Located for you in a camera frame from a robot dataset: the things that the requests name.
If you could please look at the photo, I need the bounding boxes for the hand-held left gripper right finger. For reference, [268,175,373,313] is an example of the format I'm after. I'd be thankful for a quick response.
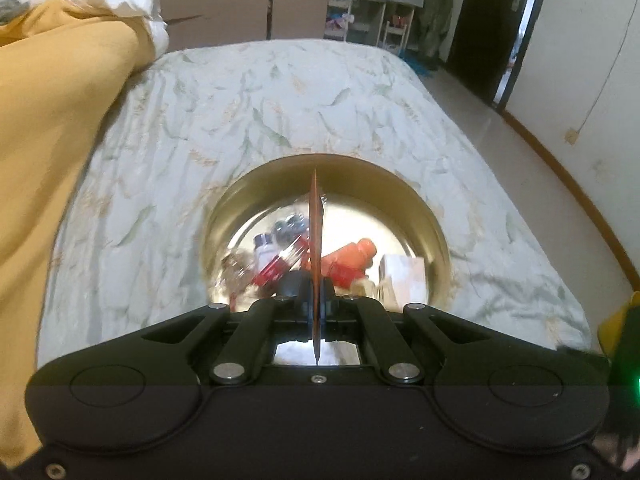
[320,277,495,387]

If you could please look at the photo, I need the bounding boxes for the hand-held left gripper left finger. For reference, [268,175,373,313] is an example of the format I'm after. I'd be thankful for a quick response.
[140,272,316,387]

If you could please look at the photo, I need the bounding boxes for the red lighter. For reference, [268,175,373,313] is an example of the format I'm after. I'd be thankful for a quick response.
[249,235,307,287]

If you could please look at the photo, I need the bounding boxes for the orange tube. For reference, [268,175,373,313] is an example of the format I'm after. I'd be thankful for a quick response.
[320,237,379,287]

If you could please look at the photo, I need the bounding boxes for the small purple-capped bottle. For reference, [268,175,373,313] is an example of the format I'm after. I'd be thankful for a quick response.
[252,232,277,272]

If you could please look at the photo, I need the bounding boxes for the clear packet with brown snack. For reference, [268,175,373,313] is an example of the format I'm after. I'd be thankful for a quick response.
[219,251,257,302]

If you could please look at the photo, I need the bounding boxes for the thin orange card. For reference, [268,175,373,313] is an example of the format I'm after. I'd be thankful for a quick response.
[308,167,327,367]

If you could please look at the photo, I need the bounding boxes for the small white box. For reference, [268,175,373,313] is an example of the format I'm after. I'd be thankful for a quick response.
[377,254,429,312]

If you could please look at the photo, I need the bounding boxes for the bagged blue hair ties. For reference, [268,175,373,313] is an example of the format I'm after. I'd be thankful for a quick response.
[272,211,307,237]

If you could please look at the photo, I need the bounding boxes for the round yellow tin container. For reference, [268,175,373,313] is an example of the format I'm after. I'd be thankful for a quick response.
[200,154,455,367]

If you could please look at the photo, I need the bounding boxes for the yellow object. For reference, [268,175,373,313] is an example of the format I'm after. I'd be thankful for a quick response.
[597,291,640,357]

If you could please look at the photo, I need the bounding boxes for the floral bed sheet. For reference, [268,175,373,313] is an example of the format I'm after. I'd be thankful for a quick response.
[37,37,595,377]

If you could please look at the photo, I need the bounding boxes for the yellow blanket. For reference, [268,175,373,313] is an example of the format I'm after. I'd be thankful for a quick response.
[0,0,152,467]

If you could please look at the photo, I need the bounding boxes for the cluttered white shelf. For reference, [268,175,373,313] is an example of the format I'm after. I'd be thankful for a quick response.
[325,0,431,57]

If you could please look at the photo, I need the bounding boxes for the green jacket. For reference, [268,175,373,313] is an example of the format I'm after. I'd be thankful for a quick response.
[417,0,457,69]

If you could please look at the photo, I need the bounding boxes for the brown wardrobe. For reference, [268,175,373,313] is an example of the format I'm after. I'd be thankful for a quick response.
[97,0,334,54]

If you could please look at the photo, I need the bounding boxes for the dark door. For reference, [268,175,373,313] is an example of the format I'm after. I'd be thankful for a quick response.
[446,0,544,107]

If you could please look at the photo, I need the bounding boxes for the white pillow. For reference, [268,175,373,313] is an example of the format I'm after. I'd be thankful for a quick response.
[71,0,171,57]

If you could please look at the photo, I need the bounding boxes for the wall cable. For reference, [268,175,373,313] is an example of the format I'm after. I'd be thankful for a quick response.
[564,0,640,143]

